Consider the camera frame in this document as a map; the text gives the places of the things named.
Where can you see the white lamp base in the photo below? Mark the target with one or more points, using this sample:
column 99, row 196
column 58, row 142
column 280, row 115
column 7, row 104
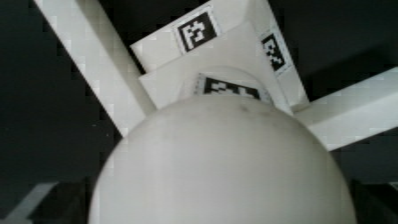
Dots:
column 216, row 53

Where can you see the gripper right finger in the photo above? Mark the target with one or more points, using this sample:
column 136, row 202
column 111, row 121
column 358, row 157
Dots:
column 374, row 201

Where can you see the white U-shaped fence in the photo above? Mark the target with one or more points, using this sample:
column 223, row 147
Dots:
column 344, row 117

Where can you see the white lamp bulb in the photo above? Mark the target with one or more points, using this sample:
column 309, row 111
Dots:
column 220, row 164

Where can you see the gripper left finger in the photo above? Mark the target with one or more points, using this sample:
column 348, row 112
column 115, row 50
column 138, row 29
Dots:
column 23, row 209

